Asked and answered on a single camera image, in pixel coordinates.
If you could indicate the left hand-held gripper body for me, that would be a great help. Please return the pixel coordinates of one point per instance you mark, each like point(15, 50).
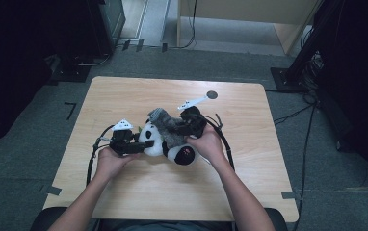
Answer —
point(122, 144)

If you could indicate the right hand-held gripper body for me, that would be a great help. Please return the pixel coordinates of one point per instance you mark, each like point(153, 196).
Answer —
point(196, 123)

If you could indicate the panda plush toy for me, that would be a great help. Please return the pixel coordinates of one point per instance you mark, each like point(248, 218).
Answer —
point(154, 149)

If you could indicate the grey fuzzy scarf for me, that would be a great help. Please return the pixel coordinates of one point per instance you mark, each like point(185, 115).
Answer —
point(169, 128)

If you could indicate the person's left hand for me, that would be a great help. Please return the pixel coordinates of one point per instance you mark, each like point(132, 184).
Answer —
point(110, 165)

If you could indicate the person's right hand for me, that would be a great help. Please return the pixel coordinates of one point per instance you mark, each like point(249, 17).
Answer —
point(209, 146)

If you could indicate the dark round table grommet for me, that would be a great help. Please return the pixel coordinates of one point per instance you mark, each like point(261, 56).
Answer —
point(212, 95)

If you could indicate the black angled floor tape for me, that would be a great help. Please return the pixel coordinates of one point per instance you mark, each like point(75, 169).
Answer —
point(71, 109)

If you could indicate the person's dark clothing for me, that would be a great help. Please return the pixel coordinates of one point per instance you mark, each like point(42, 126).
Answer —
point(166, 226)

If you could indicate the grey floor tape strip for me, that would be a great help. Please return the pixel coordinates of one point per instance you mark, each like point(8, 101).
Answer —
point(288, 195)
point(53, 190)

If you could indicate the black flat stand base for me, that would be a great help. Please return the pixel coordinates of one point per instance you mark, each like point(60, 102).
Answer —
point(71, 73)

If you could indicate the black metal stand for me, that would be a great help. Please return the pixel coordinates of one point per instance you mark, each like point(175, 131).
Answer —
point(296, 78)

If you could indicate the black equipment cabinet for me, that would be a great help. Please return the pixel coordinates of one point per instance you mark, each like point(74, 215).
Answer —
point(106, 25)

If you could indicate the light wooden desk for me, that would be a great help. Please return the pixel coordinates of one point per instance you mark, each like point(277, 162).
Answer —
point(243, 11)

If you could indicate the dark curtain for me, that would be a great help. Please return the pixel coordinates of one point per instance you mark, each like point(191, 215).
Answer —
point(18, 64)
point(362, 80)

